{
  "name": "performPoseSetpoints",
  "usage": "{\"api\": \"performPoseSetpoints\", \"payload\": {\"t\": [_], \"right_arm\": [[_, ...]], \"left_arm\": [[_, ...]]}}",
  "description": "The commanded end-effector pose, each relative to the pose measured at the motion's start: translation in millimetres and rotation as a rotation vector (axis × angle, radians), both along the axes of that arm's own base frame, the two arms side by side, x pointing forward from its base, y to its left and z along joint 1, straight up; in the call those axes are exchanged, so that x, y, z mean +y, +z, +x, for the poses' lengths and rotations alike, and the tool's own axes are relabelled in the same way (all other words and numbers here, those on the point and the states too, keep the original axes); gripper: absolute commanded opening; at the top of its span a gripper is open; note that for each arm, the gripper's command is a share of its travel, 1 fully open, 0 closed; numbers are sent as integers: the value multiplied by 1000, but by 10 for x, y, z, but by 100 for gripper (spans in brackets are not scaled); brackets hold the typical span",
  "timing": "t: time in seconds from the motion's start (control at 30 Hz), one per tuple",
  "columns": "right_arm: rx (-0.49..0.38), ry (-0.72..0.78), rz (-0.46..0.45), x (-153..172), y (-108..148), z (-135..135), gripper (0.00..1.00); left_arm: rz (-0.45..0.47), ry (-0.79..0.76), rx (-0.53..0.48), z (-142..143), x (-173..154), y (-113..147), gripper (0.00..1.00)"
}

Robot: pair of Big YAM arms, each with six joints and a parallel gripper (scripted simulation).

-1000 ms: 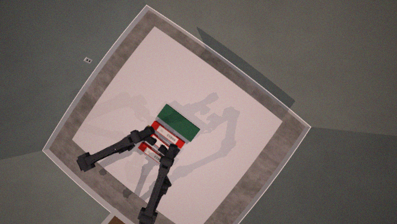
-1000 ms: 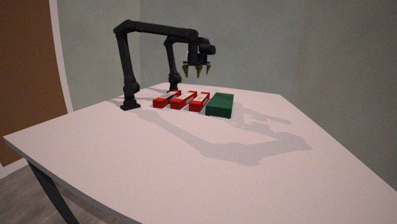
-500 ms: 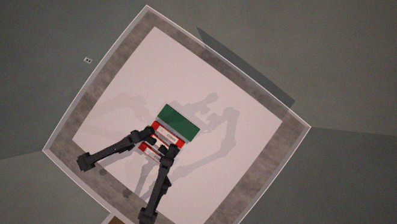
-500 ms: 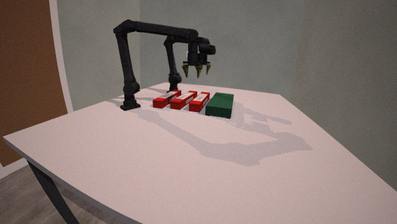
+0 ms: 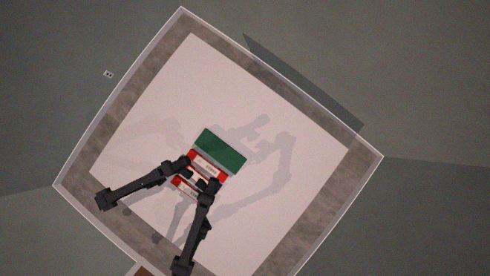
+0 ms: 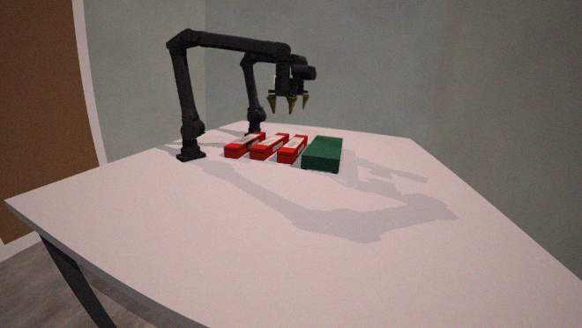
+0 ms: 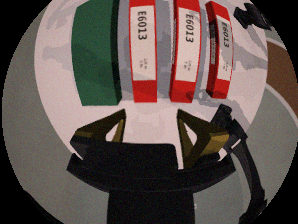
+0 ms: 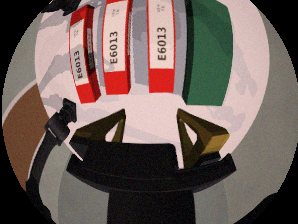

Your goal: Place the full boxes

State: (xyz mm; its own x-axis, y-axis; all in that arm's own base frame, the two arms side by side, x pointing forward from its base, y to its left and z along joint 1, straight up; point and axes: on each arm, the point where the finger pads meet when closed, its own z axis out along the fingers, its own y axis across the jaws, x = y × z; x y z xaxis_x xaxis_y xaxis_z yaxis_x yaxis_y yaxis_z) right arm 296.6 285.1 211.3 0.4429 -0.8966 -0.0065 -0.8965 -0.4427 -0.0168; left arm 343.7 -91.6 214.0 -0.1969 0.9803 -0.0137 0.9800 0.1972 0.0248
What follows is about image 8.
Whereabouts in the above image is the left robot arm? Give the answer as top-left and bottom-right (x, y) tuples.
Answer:
(41, 0), (81, 16)

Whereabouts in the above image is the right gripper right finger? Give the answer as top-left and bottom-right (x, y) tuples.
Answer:
(176, 108), (230, 169)

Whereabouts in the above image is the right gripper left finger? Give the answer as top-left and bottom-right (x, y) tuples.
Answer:
(73, 109), (126, 142)

